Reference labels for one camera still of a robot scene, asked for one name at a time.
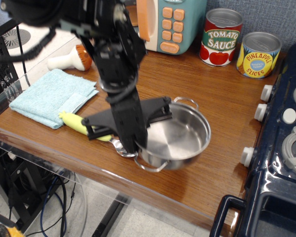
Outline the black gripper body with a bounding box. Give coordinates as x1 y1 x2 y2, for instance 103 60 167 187
82 88 171 139

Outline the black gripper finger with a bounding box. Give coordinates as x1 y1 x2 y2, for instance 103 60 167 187
118 132 138 153
135 126 148 148

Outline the stainless steel pot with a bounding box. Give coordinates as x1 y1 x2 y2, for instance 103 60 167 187
134 97 211 172

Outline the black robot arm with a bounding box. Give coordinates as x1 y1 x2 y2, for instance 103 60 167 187
0 0 171 153

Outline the toy mushroom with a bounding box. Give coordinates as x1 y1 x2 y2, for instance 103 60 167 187
47 45 92 71

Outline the light blue folded cloth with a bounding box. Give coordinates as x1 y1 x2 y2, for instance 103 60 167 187
9 69 98 129

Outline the black table leg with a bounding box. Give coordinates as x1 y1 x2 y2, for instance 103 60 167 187
92 200 124 237

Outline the toy microwave oven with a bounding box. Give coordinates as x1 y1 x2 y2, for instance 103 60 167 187
123 0 207 55

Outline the white stove knob lower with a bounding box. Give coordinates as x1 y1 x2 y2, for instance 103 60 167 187
240 147 255 167

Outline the white stove knob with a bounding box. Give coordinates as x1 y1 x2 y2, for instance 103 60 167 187
254 104 267 122
240 147 255 167
260 84 273 102

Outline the white stove knob middle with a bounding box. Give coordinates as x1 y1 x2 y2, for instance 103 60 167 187
254 104 267 122

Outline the black desk at left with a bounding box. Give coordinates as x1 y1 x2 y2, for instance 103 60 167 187
0 18 23 99

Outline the tomato sauce can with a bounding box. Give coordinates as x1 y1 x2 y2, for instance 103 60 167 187
199 8 243 66

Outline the white stove knob upper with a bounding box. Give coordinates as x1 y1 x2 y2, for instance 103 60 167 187
260 84 273 102

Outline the pineapple slices can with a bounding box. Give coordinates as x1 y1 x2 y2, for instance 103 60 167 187
236 32 282 79

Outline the dark blue toy stove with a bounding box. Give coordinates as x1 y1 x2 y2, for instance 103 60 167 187
210 43 296 237

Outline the yellow handled metal spoon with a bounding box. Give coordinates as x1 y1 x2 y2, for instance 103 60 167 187
59 111 138 158

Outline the blue cable under table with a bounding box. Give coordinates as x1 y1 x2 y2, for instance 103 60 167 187
40 176 68 237

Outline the black cable under table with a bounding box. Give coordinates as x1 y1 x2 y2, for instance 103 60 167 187
24 172 77 237

